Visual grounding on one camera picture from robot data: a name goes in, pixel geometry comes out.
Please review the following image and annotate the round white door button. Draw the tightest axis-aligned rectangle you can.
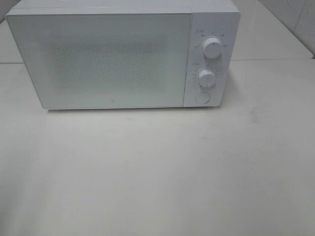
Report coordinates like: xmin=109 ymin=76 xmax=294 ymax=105
xmin=195 ymin=92 xmax=211 ymax=104

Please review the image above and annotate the white microwave knob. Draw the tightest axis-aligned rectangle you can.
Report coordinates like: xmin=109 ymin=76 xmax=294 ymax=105
xmin=198 ymin=69 xmax=216 ymax=88
xmin=201 ymin=35 xmax=223 ymax=59

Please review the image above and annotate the white microwave door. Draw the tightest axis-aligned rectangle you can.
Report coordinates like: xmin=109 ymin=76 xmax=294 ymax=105
xmin=7 ymin=14 xmax=191 ymax=109

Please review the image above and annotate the white microwave oven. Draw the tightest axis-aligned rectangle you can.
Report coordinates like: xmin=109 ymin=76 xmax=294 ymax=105
xmin=5 ymin=0 xmax=241 ymax=109

